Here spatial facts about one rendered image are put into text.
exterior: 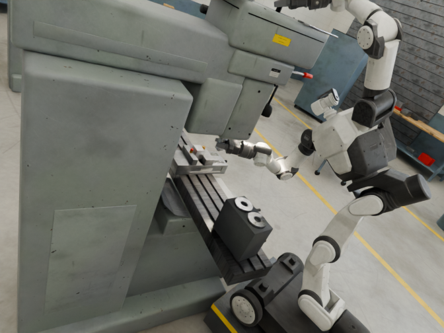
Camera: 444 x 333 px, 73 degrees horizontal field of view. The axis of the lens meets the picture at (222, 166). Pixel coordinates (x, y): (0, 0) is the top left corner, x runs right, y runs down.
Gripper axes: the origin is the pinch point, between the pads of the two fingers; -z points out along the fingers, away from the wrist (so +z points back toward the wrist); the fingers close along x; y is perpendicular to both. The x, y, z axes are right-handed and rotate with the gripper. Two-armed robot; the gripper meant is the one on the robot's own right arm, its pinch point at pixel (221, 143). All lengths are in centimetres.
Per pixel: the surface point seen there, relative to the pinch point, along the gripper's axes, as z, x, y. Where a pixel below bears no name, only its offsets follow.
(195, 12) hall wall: 8, -707, 27
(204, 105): -18.6, 20.9, -25.4
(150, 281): -14, 23, 91
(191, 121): -21.5, 21.5, -17.3
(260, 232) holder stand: 17, 48, 11
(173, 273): -1, 17, 88
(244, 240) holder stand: 13, 48, 18
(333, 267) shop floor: 173, -45, 126
